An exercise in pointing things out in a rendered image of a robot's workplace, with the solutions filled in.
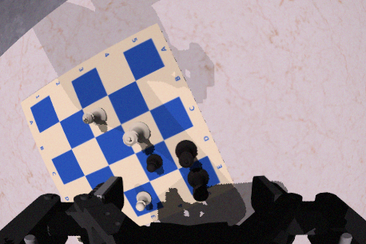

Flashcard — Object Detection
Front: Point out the blue and cream chessboard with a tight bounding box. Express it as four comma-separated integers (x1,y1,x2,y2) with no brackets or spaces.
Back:
21,23,235,226

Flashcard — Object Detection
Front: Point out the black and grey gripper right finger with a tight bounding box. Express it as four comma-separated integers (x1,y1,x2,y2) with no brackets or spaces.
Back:
216,175,366,244

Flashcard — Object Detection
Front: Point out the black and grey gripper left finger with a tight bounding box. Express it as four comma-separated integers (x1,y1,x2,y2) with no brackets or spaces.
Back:
0,176,165,244

